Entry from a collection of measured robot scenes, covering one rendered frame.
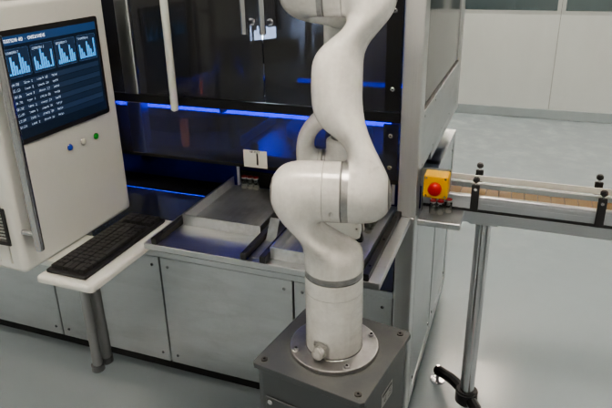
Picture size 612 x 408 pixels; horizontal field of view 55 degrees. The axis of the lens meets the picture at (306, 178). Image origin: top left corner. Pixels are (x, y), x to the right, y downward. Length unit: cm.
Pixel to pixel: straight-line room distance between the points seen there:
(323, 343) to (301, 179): 36
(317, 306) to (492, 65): 533
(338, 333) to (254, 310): 102
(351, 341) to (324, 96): 50
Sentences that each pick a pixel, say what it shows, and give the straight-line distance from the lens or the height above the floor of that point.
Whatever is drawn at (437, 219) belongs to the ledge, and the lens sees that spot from 186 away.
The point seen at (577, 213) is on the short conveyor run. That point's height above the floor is 92.
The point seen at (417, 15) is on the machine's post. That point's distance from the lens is 169.
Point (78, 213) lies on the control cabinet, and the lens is 201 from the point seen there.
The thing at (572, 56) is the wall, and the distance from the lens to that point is 635.
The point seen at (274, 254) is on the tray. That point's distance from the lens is 161.
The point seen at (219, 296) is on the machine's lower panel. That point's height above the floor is 45.
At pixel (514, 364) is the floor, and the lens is 277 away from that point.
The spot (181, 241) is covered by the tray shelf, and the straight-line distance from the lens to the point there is 175.
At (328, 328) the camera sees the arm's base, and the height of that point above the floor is 95.
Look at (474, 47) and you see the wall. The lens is 635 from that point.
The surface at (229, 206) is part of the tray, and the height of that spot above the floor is 88.
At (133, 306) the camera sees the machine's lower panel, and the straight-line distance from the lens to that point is 254.
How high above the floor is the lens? 167
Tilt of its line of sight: 21 degrees down
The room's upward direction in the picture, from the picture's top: 1 degrees counter-clockwise
